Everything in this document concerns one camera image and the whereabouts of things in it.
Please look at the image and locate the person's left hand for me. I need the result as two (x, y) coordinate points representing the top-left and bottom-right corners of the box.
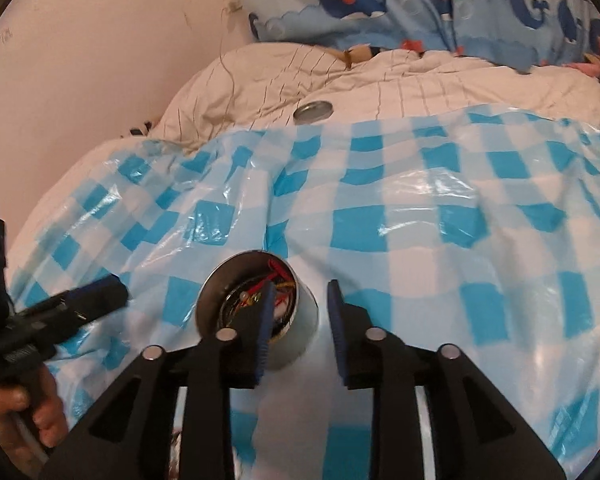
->
(0, 365), (69, 479)

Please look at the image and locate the round silver metal tin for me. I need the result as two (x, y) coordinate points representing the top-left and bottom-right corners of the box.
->
(195, 250), (318, 370)

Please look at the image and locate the blue checkered plastic sheet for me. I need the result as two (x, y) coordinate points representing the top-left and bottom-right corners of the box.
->
(8, 106), (600, 479)

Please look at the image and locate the white striped duvet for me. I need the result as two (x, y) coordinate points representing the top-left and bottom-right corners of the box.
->
(4, 41), (600, 241)

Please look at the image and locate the silver tin lid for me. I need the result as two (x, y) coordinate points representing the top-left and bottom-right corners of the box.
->
(292, 100), (334, 125)

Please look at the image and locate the blue whale print curtain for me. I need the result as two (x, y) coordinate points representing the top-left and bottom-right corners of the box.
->
(239, 0), (600, 72)

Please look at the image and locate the white charging cable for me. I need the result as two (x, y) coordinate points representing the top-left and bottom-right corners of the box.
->
(214, 0), (242, 126)

